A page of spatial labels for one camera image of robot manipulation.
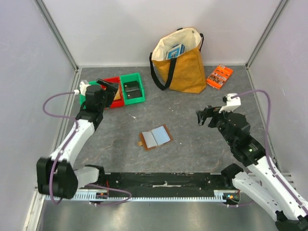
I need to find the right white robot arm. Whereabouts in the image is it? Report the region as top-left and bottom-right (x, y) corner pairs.
(196, 106), (308, 231)

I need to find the right green plastic bin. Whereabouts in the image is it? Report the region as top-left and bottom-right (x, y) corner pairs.
(120, 73), (145, 105)

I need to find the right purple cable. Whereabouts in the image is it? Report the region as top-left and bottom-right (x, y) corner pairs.
(231, 89), (308, 215)

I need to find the left green plastic bin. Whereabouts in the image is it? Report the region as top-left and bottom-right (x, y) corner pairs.
(79, 81), (97, 105)

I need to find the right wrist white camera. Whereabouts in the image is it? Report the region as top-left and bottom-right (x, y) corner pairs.
(219, 93), (241, 113)

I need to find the green plastic bin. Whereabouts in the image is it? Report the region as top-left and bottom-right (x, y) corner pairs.
(120, 73), (145, 105)
(79, 81), (97, 105)

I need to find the right aluminium frame post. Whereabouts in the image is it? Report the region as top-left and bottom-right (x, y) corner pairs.
(244, 0), (291, 70)

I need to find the front aluminium rail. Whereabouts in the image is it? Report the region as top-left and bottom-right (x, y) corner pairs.
(33, 172), (298, 193)

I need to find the mustard tote bag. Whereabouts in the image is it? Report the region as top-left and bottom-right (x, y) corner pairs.
(149, 27), (206, 93)

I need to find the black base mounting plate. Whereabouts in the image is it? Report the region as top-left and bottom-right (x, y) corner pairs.
(94, 172), (238, 198)

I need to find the gold credit card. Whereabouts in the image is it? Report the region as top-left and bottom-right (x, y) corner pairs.
(114, 89), (121, 101)

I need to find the red plastic bin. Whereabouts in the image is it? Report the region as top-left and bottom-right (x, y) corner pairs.
(104, 76), (125, 108)

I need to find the brown leather card holder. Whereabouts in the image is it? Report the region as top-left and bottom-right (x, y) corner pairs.
(137, 124), (173, 151)

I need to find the black card stack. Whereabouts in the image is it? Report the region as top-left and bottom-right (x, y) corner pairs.
(124, 81), (142, 100)

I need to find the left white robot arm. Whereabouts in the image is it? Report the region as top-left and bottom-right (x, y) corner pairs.
(36, 79), (119, 200)

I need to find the aluminium frame post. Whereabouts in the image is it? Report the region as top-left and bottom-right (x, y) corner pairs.
(244, 0), (291, 70)
(34, 0), (79, 71)

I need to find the blue box in bag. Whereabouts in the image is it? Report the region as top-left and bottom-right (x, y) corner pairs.
(166, 44), (185, 60)

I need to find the left aluminium frame post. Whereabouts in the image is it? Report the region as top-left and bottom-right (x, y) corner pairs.
(34, 0), (79, 71)

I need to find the grey slotted cable duct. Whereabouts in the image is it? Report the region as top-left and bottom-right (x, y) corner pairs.
(44, 190), (228, 202)

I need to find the orange snack packet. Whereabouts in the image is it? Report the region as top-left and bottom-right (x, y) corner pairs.
(206, 64), (233, 90)

